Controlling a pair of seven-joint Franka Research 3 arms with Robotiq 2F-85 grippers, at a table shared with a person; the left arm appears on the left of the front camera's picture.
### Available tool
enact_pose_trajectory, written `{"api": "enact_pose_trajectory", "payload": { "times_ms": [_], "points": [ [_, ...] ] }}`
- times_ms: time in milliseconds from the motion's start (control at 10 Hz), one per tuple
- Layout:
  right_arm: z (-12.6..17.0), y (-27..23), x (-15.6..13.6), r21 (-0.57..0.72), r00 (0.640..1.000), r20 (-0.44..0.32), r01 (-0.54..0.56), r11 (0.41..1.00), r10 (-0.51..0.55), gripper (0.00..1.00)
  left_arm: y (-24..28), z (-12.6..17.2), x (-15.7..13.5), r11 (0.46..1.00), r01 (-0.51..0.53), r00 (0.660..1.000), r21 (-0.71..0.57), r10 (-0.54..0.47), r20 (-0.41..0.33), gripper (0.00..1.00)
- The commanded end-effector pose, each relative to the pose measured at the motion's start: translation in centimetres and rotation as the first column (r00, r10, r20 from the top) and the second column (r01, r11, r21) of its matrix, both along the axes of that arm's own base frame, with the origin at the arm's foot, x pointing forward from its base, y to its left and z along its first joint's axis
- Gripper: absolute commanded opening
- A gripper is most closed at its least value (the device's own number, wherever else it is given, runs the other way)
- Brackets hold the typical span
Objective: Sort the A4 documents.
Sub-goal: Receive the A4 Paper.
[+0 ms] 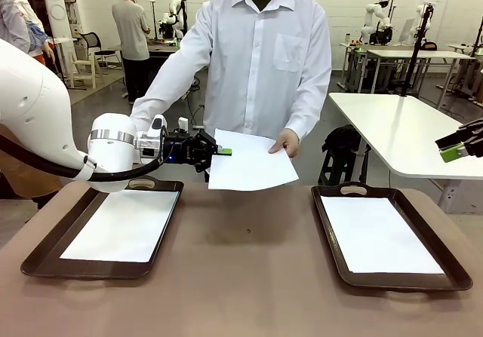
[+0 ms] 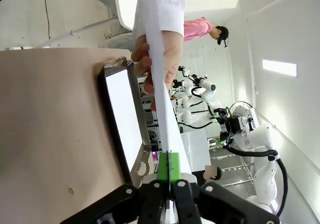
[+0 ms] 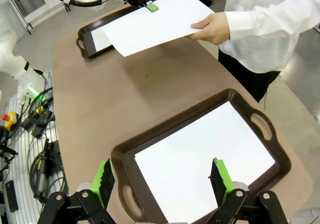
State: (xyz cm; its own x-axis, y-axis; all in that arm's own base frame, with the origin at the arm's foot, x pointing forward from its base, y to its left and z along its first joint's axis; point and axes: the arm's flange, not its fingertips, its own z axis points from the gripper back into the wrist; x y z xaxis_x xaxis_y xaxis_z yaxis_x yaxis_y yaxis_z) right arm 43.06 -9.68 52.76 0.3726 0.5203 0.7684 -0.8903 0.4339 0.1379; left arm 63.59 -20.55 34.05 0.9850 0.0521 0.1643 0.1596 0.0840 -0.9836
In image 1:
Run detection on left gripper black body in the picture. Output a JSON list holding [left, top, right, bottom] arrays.
[[162, 131, 199, 167]]

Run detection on white A4 paper sheet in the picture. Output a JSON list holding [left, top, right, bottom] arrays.
[[319, 195, 445, 275], [208, 127, 300, 192], [59, 189, 180, 264]]

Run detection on person's left forearm white sleeve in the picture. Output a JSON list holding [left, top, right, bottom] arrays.
[[285, 72, 333, 142]]

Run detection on person's right forearm white sleeve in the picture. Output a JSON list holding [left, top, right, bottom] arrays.
[[129, 56, 212, 134]]

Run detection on person's left hand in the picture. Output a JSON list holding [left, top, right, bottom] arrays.
[[267, 128, 302, 160]]

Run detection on white table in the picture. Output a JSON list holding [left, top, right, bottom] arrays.
[[327, 91, 483, 214]]

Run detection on black tripod pole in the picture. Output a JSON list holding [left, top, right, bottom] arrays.
[[399, 3, 435, 97]]

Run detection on white background workbench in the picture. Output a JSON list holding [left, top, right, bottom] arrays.
[[337, 42, 475, 93]]

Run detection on person in white shirt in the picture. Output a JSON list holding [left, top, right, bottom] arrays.
[[130, 0, 333, 142]]

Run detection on black backpack on stool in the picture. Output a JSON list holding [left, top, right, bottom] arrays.
[[318, 124, 369, 187]]

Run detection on white wooden chair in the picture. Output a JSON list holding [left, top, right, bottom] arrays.
[[66, 60, 97, 89]]

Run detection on bystander in grey t-shirt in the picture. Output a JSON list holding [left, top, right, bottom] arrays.
[[111, 0, 152, 104]]

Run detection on black office chair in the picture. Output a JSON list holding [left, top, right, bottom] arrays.
[[77, 31, 122, 70]]

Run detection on dark brown serving tray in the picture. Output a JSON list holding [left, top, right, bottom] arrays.
[[310, 181, 474, 293], [20, 176, 185, 281]]

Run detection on bystander in patterned shirt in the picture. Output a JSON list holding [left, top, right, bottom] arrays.
[[0, 0, 56, 66]]

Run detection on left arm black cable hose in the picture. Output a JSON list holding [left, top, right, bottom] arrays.
[[0, 133, 164, 182]]

